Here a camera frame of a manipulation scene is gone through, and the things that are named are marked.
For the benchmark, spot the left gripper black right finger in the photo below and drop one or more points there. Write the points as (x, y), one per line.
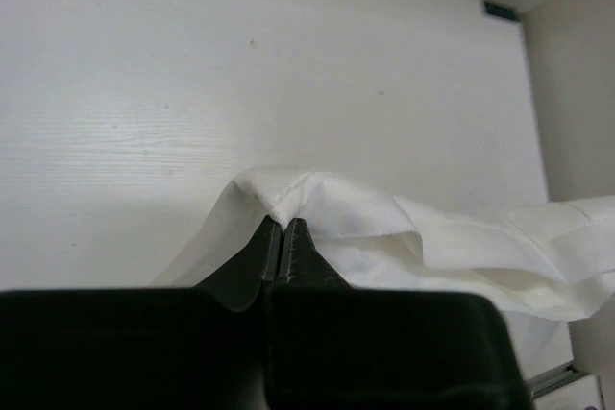
(301, 265)

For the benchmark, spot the white skirt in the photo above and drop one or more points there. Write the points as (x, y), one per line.
(553, 261)

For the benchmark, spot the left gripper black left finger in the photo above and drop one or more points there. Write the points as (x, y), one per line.
(237, 284)

